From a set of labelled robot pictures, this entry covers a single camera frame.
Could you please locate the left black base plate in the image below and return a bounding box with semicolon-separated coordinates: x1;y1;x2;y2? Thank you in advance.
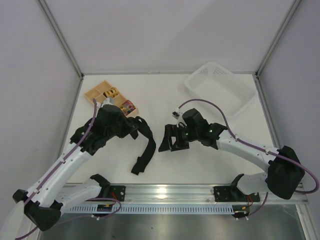
107;185;126;202

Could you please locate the black necktie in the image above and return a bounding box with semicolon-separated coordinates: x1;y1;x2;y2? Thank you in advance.
128;116;157;176

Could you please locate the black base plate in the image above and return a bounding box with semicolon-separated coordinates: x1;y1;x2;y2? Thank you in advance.
213;185;261;203
107;185;126;202

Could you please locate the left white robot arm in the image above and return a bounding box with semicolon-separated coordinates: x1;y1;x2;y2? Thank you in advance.
12;104;139;231

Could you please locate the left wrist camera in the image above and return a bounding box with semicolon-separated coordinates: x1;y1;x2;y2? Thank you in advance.
100;97;115;108

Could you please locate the yellow patterned rolled tie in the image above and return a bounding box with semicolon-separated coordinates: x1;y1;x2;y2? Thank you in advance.
102;87;120;98

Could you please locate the white plastic basket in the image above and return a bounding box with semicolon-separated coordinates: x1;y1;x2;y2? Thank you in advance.
184;62;257;120

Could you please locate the wooden compartment box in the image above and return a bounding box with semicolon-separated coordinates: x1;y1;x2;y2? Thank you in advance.
84;80;139;118

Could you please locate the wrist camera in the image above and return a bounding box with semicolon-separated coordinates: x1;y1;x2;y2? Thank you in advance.
172;107;185;123
100;97;115;108

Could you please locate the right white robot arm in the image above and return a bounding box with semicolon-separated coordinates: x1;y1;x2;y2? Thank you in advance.
158;108;305;200

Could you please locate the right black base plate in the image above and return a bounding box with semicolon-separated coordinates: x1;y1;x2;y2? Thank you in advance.
213;185;261;203

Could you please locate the colourful dotted rolled tie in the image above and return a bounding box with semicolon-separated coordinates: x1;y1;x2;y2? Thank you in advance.
119;100;136;116

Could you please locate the aluminium mounting rail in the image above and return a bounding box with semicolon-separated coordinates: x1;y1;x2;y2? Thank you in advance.
111;183;309;205

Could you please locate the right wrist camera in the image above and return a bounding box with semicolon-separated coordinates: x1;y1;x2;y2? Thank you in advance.
172;107;185;123

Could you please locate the white slotted cable duct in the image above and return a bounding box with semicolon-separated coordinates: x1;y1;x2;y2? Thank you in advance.
66;203;249;215

